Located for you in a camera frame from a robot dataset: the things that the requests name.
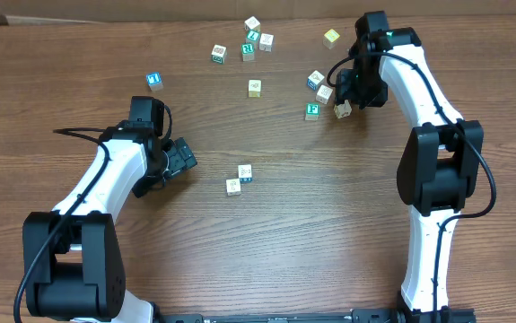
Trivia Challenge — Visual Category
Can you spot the wooden block acorn drawing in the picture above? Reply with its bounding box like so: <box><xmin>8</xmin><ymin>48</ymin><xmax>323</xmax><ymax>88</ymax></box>
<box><xmin>334</xmin><ymin>100</ymin><xmax>352</xmax><ymax>118</ymax></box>

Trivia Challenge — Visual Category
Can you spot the green F wooden block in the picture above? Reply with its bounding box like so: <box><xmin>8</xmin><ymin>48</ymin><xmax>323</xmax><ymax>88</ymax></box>
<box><xmin>304</xmin><ymin>102</ymin><xmax>320</xmax><ymax>121</ymax></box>

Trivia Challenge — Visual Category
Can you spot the wooden block hook drawing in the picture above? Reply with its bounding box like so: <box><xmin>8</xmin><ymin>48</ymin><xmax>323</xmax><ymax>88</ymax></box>
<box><xmin>225</xmin><ymin>179</ymin><xmax>241</xmax><ymax>196</ymax></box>

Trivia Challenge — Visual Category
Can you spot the wooden block red U side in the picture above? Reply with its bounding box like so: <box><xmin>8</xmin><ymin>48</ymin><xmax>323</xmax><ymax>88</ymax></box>
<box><xmin>238</xmin><ymin>164</ymin><xmax>253</xmax><ymax>183</ymax></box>

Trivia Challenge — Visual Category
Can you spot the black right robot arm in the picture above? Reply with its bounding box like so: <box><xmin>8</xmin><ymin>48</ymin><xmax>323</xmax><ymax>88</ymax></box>
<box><xmin>328</xmin><ymin>11</ymin><xmax>489</xmax><ymax>322</ymax></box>

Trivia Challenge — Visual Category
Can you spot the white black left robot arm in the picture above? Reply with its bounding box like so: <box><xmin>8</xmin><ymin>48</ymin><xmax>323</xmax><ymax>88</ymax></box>
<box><xmin>13</xmin><ymin>96</ymin><xmax>197</xmax><ymax>322</ymax></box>

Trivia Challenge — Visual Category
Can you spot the wooden block blue edge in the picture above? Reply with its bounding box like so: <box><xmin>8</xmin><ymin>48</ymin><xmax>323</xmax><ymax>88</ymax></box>
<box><xmin>307</xmin><ymin>70</ymin><xmax>325</xmax><ymax>91</ymax></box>

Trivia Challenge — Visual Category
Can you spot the yellow top wooden block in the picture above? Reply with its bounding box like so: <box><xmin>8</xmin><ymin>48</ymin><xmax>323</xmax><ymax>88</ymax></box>
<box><xmin>323</xmin><ymin>29</ymin><xmax>340</xmax><ymax>49</ymax></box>

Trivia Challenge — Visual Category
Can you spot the blue I wooden block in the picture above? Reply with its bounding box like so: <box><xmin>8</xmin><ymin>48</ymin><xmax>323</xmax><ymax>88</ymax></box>
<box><xmin>146</xmin><ymin>72</ymin><xmax>164</xmax><ymax>92</ymax></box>

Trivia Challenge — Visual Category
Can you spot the wooden block yellow side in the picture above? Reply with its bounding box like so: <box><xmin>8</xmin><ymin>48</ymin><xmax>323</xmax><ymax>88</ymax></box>
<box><xmin>248</xmin><ymin>80</ymin><xmax>262</xmax><ymax>98</ymax></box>

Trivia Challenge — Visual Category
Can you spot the wooden block green B side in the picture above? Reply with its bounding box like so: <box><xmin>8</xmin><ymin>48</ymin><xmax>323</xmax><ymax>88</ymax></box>
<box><xmin>211</xmin><ymin>44</ymin><xmax>227</xmax><ymax>65</ymax></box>

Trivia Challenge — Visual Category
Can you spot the wooden block blue side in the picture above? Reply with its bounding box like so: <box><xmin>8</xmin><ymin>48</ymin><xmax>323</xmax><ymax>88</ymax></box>
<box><xmin>258</xmin><ymin>33</ymin><xmax>274</xmax><ymax>52</ymax></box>

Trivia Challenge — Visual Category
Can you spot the green L wooden block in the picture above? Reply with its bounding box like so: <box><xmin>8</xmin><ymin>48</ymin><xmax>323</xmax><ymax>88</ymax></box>
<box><xmin>245</xmin><ymin>30</ymin><xmax>260</xmax><ymax>48</ymax></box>

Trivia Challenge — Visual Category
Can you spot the green R wooden block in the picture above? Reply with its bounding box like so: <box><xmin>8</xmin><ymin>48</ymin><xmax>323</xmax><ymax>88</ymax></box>
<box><xmin>241</xmin><ymin>43</ymin><xmax>255</xmax><ymax>62</ymax></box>

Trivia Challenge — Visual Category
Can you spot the plain wooden block top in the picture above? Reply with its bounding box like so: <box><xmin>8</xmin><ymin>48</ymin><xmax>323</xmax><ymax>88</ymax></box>
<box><xmin>244</xmin><ymin>16</ymin><xmax>261</xmax><ymax>31</ymax></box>

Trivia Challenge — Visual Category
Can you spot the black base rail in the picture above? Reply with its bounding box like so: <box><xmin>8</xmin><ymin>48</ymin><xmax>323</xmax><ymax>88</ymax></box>
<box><xmin>77</xmin><ymin>307</ymin><xmax>478</xmax><ymax>323</ymax></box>

